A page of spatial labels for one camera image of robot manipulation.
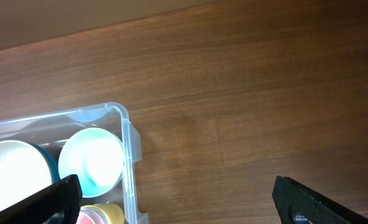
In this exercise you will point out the clear plastic storage container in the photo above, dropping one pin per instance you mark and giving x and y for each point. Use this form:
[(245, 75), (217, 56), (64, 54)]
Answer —
[(52, 130)]

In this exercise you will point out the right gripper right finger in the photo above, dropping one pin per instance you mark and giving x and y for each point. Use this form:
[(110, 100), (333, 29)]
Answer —
[(297, 203)]

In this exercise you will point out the yellow plastic cup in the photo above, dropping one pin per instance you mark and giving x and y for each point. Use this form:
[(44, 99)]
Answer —
[(109, 213)]

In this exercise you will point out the light blue small bowl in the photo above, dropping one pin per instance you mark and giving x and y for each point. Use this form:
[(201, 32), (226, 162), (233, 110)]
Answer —
[(96, 156)]

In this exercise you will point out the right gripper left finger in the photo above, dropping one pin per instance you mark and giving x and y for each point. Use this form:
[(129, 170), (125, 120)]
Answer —
[(57, 203)]

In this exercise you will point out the pink plastic cup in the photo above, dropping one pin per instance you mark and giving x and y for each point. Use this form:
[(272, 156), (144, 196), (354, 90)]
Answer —
[(89, 217)]

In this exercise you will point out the cream plastic bowl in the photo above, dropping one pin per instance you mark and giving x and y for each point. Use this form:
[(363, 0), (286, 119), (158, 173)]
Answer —
[(23, 172)]

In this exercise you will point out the dark blue bowl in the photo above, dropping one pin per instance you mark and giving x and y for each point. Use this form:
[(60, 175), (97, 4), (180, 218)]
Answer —
[(52, 165)]

